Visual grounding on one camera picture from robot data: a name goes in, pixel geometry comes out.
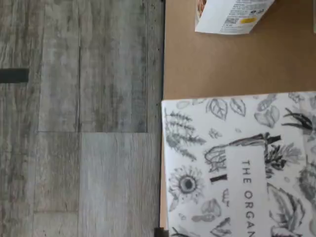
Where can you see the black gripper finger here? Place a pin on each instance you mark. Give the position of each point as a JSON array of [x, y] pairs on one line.
[[161, 232]]

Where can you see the white box yellow strip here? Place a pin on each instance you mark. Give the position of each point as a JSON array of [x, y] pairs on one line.
[[234, 160]]

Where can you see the black metal shelf rack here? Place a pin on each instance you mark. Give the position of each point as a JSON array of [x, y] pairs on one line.
[[163, 61]]

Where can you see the brown shelf board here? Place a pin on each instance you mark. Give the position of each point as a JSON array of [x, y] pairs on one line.
[[222, 64]]

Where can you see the black floor tape strip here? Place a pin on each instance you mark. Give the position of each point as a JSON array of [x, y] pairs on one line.
[[13, 75]]

